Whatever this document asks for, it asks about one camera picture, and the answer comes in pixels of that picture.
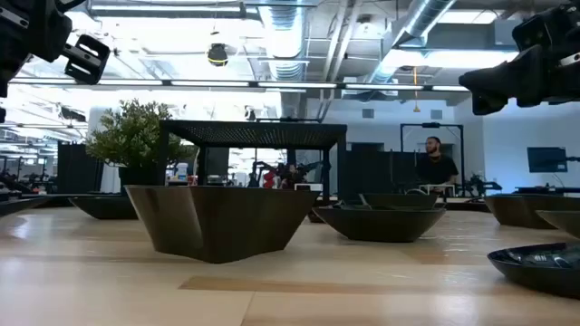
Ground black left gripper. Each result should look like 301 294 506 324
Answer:
0 0 73 99

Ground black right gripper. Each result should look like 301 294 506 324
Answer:
458 2 580 116

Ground black deep round plate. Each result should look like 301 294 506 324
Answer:
483 194 580 230

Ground black shallow plate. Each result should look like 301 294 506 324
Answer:
536 209 580 240
359 192 440 210

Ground black round bowl plate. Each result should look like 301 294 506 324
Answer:
68 194 140 221

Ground yellow hanging pendant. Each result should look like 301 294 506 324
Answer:
411 66 421 114

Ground person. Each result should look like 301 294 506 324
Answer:
415 135 460 187

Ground low black desk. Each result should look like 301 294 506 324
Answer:
514 184 580 197

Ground small white table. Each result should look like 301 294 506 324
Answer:
419 183 457 197

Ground black partition panel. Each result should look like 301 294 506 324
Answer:
57 141 104 195
346 149 421 200

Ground green potted plant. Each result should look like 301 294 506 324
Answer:
84 98 198 197

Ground black glossy round dish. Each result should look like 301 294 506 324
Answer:
487 242 580 300

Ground long white light strip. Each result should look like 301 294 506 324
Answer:
8 77 472 93

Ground black perforated metal shelf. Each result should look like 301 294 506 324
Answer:
153 120 348 207

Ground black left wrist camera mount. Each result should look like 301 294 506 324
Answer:
62 34 111 86

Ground black tall frame stand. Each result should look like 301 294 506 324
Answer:
399 121 466 191

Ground dark wall monitor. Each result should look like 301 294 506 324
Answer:
527 146 569 174

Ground silver ventilation duct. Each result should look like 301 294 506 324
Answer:
366 0 457 85
257 0 314 82

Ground black aluminium table frame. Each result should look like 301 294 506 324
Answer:
17 192 493 214

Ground black hanging dome camera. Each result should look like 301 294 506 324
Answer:
207 43 230 68

